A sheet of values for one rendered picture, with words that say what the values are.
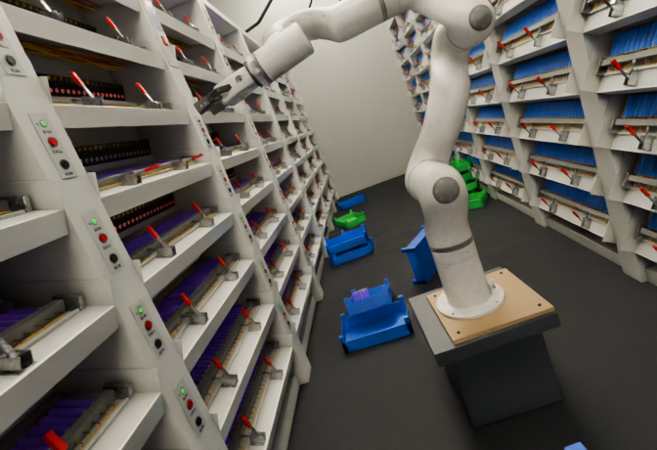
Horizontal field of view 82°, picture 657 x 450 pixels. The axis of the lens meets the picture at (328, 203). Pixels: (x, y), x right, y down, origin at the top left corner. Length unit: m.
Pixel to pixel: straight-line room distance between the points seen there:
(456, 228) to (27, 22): 1.03
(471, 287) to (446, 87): 0.53
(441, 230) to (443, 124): 0.27
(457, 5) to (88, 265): 0.92
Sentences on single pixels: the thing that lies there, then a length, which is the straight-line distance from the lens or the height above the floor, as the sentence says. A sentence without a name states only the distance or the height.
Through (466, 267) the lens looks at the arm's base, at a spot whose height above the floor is 0.42.
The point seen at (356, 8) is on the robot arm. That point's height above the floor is 1.13.
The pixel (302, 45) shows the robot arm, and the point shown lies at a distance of 0.99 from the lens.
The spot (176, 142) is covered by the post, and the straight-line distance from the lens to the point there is 1.45.
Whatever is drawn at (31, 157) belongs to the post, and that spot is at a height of 1.03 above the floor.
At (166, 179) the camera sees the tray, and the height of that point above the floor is 0.92.
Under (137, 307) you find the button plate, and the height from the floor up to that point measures 0.71.
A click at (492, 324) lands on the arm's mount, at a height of 0.29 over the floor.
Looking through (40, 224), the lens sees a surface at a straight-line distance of 0.76.
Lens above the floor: 0.90
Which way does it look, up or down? 11 degrees down
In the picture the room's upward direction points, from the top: 21 degrees counter-clockwise
